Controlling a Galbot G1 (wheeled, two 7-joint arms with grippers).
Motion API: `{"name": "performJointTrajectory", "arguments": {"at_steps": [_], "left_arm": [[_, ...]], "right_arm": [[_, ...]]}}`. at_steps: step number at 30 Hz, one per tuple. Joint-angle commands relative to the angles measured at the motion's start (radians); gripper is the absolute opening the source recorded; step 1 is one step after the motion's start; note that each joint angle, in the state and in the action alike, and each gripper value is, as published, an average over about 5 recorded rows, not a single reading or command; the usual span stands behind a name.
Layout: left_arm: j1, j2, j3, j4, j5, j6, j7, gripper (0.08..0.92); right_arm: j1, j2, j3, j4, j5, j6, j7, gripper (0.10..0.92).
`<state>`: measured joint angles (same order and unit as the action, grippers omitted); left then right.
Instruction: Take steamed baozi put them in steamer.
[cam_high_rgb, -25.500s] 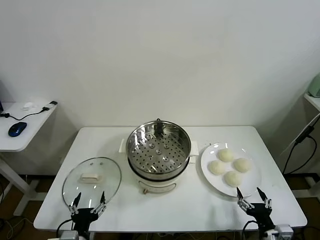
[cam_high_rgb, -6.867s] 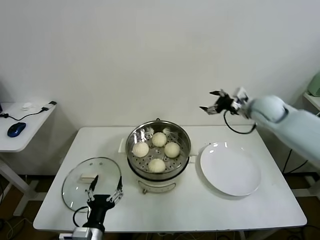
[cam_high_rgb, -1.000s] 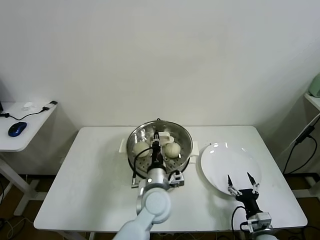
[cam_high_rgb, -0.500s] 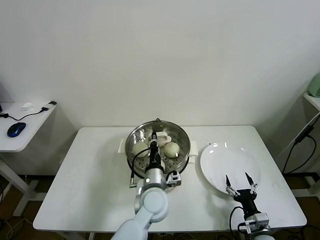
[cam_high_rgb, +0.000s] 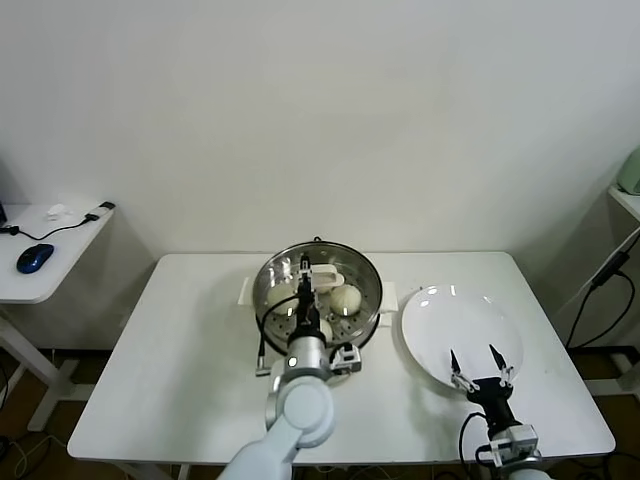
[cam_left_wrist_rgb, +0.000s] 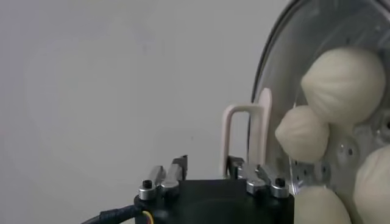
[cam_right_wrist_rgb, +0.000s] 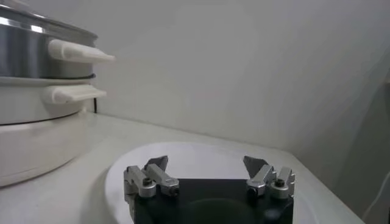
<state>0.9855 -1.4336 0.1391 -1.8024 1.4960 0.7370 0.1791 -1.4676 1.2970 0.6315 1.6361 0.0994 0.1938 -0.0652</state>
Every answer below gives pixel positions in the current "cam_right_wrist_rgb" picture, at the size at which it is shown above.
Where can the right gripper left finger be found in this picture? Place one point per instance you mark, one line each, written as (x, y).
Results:
(143, 182)

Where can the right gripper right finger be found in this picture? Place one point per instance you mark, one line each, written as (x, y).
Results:
(275, 182)

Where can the stainless steel steamer basket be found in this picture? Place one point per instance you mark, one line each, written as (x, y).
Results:
(24, 54)

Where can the white round plate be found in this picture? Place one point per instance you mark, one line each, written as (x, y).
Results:
(198, 158)

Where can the white electric cooker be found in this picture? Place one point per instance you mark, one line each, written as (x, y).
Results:
(30, 146)

